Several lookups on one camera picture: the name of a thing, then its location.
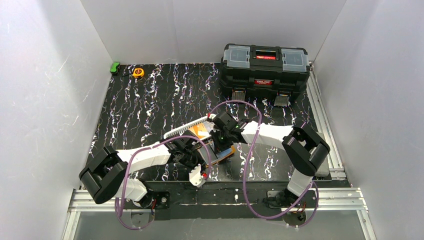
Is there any aluminium right rail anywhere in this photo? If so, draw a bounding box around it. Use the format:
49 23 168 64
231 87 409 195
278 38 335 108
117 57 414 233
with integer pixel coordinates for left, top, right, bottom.
306 61 344 172

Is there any grey plastic case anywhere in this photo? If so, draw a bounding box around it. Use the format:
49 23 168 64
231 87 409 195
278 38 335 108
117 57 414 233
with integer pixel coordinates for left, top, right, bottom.
311 131 330 178

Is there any yellow tape measure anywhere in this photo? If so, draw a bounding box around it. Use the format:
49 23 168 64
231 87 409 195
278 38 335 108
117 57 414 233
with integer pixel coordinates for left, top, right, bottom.
132 67 145 79

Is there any aluminium rail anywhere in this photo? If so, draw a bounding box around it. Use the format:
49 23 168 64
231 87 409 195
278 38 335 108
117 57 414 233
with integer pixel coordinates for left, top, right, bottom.
61 188 377 240
306 61 344 172

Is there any white plastic basket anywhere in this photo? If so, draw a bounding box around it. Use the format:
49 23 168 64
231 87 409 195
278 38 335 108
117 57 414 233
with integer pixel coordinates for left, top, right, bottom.
163 116 214 141

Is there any orange leather card holder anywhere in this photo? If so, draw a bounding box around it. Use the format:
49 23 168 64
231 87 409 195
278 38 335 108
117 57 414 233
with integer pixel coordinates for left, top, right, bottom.
197 142 236 167

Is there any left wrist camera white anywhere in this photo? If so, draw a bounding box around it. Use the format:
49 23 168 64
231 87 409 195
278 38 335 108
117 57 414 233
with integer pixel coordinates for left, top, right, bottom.
188 164 207 188

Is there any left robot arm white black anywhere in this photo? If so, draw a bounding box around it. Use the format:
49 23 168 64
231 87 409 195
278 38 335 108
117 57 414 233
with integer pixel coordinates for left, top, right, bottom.
78 130 209 204

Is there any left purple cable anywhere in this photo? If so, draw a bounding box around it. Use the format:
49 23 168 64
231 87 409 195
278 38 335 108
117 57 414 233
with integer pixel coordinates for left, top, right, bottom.
114 135 213 231

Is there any black red toolbox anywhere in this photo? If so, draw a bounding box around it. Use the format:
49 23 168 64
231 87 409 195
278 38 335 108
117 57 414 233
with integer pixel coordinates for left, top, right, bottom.
219 43 312 107

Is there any green small object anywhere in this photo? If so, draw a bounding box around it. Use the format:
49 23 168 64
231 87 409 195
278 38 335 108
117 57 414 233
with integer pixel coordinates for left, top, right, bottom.
109 62 121 75

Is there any purple cable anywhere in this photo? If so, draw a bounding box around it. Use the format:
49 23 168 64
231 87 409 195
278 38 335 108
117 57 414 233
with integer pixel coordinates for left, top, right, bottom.
114 135 213 231
206 100 320 229

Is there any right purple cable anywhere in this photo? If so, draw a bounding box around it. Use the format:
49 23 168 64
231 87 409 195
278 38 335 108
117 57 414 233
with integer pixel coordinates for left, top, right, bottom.
206 100 320 229

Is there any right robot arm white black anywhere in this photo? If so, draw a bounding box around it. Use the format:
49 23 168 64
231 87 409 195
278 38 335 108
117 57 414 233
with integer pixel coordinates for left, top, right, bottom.
207 112 331 197

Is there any aluminium front rail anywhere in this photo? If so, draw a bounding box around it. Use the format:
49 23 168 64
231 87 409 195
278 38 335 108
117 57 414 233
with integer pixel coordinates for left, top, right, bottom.
61 188 377 240

